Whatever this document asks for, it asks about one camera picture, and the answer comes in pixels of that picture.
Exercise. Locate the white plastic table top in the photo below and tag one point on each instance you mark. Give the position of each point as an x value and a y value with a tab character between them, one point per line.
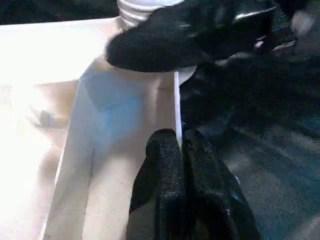
50	125

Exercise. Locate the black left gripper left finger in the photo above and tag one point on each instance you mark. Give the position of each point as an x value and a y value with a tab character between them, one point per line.
157	200

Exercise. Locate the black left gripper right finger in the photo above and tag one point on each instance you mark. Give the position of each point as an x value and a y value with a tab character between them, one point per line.
215	200

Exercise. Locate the black mat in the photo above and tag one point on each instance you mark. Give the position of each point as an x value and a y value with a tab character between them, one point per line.
270	150

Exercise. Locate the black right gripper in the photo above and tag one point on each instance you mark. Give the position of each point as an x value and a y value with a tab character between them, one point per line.
275	25

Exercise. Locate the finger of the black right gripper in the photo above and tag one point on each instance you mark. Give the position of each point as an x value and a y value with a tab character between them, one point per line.
185	40

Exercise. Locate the white plastic table leg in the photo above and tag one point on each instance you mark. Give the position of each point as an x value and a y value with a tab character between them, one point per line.
137	10

